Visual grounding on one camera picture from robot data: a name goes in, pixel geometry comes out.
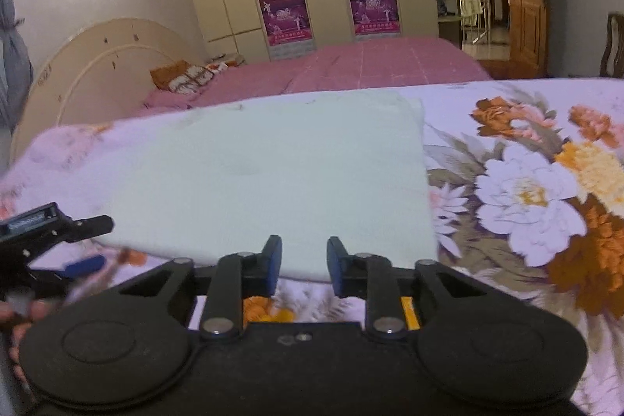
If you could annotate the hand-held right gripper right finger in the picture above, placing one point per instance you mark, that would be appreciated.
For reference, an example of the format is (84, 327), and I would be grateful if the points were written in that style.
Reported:
(336, 268)

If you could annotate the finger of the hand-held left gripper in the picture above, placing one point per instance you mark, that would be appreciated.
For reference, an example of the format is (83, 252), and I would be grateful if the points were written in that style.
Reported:
(90, 227)
(83, 266)

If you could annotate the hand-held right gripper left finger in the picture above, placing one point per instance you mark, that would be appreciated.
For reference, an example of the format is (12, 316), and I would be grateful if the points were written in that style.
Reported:
(273, 266)

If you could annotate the light green sweater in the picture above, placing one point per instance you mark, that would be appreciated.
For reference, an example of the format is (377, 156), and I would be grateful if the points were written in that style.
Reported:
(268, 182)

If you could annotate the person's left hand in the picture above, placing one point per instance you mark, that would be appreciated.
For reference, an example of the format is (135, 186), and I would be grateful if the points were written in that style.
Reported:
(35, 311)

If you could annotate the cream curved headboard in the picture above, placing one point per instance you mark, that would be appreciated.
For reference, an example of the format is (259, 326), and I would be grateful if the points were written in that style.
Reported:
(97, 79)

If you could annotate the orange patterned pillow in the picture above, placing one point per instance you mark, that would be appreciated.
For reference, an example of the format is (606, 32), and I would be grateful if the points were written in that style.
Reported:
(183, 77)

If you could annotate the grey blue curtain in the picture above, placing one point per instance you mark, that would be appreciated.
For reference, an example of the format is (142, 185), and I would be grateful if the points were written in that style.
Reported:
(12, 45)

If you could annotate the floral pink blanket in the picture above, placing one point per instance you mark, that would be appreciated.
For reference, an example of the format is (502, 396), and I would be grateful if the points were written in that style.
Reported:
(526, 201)

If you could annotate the pink checked bed sheet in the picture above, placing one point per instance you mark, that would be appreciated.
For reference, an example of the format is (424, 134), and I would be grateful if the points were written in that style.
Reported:
(370, 65)

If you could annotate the stair railing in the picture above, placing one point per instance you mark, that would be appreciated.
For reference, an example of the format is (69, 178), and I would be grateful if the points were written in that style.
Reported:
(480, 16)

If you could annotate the light towel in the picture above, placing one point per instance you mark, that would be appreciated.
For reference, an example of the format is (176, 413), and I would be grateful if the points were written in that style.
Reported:
(472, 11)

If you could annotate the dark wooden chair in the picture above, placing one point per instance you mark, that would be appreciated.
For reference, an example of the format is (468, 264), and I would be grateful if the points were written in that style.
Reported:
(615, 45)

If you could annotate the purple wall poster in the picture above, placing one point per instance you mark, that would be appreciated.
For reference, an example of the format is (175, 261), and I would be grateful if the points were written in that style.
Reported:
(374, 9)
(286, 19)

